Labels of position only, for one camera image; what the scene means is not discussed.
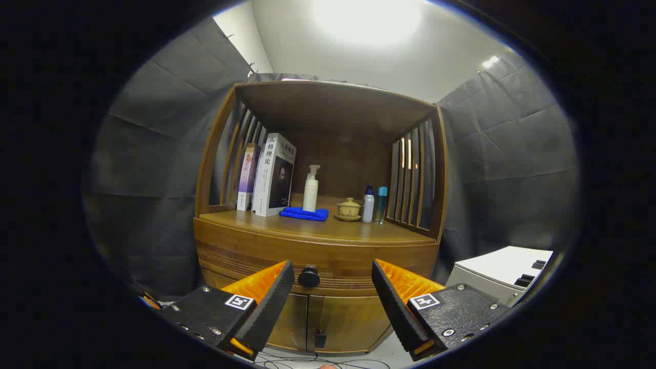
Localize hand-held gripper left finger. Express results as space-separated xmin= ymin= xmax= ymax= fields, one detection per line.
xmin=156 ymin=260 xmax=295 ymax=361

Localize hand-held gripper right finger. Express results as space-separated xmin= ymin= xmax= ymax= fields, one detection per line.
xmin=372 ymin=259 xmax=510 ymax=362

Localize black drawer knob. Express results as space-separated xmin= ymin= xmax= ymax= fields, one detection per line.
xmin=298 ymin=264 xmax=321 ymax=288

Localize wooden drawer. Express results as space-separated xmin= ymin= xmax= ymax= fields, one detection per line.
xmin=197 ymin=240 xmax=439 ymax=298

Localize wooden countertop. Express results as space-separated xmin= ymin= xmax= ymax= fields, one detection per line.
xmin=199 ymin=194 xmax=436 ymax=244

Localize wooden cabinet with slatted sides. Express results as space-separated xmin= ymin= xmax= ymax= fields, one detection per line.
xmin=193 ymin=80 xmax=449 ymax=355

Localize blue folded cloth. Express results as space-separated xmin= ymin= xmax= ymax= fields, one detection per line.
xmin=279 ymin=206 xmax=330 ymax=222

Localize white bottle with blue cap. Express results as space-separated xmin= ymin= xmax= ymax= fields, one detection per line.
xmin=362 ymin=185 xmax=375 ymax=223

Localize beige lidded teacup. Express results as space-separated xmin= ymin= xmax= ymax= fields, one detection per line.
xmin=337 ymin=197 xmax=362 ymax=218

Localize white pump bottle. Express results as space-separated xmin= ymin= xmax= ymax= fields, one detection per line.
xmin=303 ymin=165 xmax=321 ymax=213

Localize white portrait book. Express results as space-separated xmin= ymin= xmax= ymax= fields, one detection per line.
xmin=252 ymin=133 xmax=297 ymax=217

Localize purple book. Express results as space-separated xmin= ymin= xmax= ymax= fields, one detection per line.
xmin=236 ymin=143 xmax=261 ymax=212

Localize black floor cables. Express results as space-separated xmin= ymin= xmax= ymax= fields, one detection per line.
xmin=256 ymin=348 xmax=390 ymax=369

